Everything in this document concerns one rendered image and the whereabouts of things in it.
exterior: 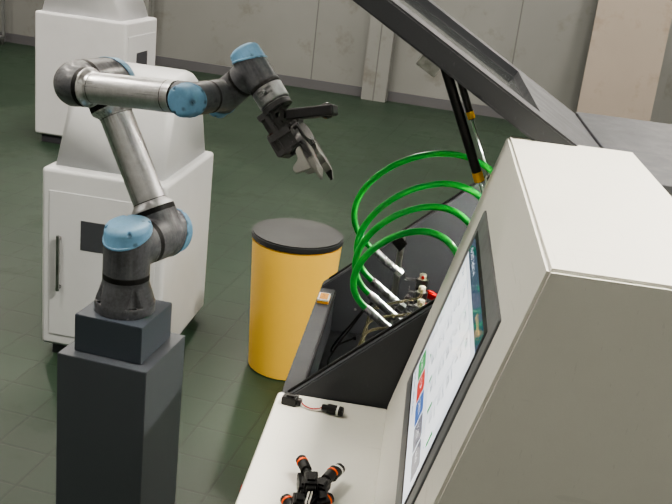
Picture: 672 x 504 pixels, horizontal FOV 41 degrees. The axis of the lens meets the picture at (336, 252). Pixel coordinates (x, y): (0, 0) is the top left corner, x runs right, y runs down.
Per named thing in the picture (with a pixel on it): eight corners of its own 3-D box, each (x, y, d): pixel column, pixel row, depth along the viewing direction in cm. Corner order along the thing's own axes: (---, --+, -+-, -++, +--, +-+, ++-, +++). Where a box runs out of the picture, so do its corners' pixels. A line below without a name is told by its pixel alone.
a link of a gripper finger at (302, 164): (305, 190, 203) (290, 157, 206) (326, 176, 201) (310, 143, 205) (298, 186, 200) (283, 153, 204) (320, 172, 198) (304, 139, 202)
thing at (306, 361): (314, 340, 249) (320, 286, 243) (330, 342, 248) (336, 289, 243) (273, 461, 190) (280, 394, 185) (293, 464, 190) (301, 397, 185)
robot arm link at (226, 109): (185, 96, 211) (214, 68, 205) (213, 91, 220) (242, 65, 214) (202, 124, 210) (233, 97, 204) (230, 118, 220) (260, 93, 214)
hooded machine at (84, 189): (151, 380, 379) (166, 86, 338) (28, 354, 389) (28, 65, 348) (211, 317, 445) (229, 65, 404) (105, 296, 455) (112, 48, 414)
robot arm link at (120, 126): (135, 270, 232) (56, 69, 228) (172, 256, 244) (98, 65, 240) (168, 258, 225) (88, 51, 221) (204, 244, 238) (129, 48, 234)
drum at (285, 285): (339, 357, 420) (355, 229, 399) (310, 393, 384) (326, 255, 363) (261, 337, 430) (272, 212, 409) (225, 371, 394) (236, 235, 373)
